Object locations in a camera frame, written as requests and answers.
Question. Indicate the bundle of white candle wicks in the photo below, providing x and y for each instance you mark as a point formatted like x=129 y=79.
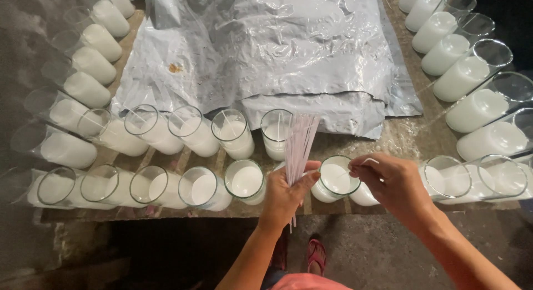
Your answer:
x=300 y=144

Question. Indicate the person's pink shirt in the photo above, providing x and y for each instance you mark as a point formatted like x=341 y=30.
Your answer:
x=310 y=283

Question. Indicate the red sandal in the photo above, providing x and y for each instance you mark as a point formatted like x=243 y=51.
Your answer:
x=316 y=256

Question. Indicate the single white wick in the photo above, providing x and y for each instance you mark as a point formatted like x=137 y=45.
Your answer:
x=344 y=173

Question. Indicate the crinkled silver plastic sheet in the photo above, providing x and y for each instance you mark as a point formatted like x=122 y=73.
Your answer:
x=270 y=52

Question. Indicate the person's right hand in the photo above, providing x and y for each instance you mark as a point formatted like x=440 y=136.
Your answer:
x=395 y=186

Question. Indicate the person's left hand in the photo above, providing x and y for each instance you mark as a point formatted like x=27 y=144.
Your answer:
x=281 y=198

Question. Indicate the rows of glass wax candles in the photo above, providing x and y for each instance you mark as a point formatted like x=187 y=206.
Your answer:
x=200 y=134

